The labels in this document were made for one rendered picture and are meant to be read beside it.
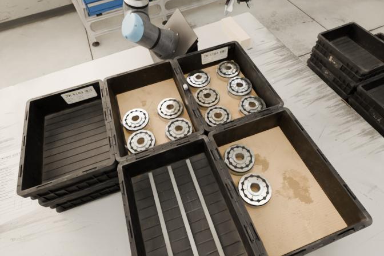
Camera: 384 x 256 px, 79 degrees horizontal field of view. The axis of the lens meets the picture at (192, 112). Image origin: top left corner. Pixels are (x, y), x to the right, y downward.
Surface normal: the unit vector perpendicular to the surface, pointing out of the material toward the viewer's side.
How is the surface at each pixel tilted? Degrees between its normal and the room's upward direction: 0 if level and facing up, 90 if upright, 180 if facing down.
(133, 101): 0
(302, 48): 0
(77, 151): 0
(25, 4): 90
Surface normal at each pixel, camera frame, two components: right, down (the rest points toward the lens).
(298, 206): -0.07, -0.59
